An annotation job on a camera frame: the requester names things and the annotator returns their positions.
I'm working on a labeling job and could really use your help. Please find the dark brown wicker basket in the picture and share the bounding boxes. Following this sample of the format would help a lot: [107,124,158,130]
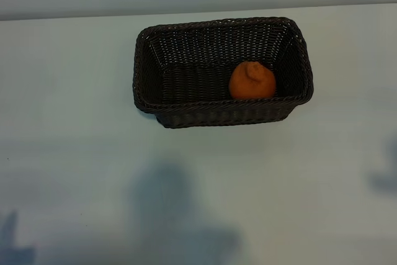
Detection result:
[132,16,314,130]

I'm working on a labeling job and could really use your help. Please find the orange fruit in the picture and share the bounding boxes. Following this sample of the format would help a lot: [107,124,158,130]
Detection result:
[228,61,277,100]

